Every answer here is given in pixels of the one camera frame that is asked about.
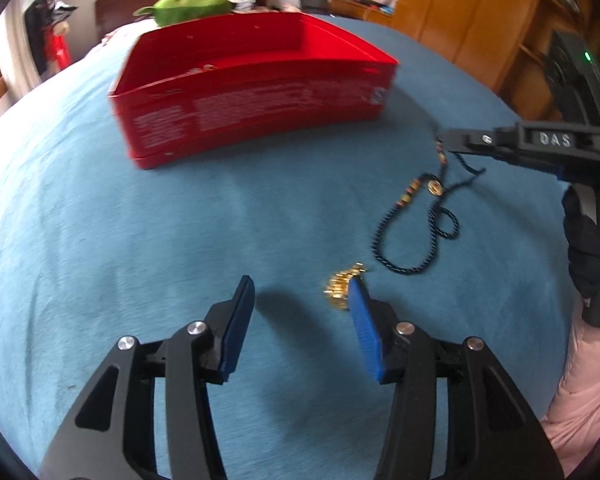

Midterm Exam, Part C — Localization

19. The wooden shelf unit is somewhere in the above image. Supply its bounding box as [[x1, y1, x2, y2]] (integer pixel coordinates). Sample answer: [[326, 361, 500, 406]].
[[500, 0, 600, 122]]

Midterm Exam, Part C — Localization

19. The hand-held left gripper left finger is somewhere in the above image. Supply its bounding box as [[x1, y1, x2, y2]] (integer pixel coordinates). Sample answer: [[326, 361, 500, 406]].
[[40, 275, 257, 480]]

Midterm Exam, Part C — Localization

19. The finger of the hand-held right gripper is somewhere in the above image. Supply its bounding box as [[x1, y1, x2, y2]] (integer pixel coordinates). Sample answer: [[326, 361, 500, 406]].
[[441, 127, 524, 167]]

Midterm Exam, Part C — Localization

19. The blue blanket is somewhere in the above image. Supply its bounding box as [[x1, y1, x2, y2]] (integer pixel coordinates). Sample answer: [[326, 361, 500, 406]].
[[0, 12, 581, 480]]

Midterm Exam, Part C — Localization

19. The gold charm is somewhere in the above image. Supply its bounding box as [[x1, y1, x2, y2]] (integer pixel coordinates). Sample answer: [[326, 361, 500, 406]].
[[322, 261, 367, 312]]

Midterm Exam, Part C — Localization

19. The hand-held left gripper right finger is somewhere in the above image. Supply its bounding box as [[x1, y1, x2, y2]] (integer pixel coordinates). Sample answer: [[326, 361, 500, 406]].
[[347, 276, 566, 480]]

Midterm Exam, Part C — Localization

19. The person's right forearm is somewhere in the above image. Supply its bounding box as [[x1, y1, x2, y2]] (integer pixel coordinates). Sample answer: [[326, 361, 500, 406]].
[[540, 305, 600, 480]]

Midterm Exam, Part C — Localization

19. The black cord beaded necklace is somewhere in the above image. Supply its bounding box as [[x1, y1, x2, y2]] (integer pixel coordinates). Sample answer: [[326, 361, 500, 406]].
[[371, 127, 487, 277]]

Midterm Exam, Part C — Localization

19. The red box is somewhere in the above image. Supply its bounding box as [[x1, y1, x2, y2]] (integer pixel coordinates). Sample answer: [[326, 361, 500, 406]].
[[107, 12, 400, 171]]

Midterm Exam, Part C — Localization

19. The dark wooden headboard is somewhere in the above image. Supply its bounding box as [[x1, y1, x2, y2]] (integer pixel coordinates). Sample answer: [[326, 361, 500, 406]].
[[95, 0, 271, 36]]

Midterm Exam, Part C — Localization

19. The person's right hand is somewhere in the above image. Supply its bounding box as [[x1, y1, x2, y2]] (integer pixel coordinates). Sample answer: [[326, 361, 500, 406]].
[[561, 185, 600, 301]]

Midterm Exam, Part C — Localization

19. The wooden desk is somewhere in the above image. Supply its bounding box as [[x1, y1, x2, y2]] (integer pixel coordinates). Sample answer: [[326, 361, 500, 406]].
[[330, 0, 397, 27]]

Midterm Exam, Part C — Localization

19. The green avocado plush toy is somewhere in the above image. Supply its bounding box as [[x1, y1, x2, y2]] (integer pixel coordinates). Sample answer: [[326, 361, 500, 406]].
[[132, 0, 238, 28]]

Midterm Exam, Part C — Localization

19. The white curtain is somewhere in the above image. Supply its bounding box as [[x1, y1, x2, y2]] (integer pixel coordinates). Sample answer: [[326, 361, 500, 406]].
[[0, 5, 46, 101]]

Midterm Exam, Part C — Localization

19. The wooden wardrobe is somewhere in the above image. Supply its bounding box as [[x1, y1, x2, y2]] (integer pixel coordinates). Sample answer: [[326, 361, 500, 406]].
[[392, 0, 551, 92]]

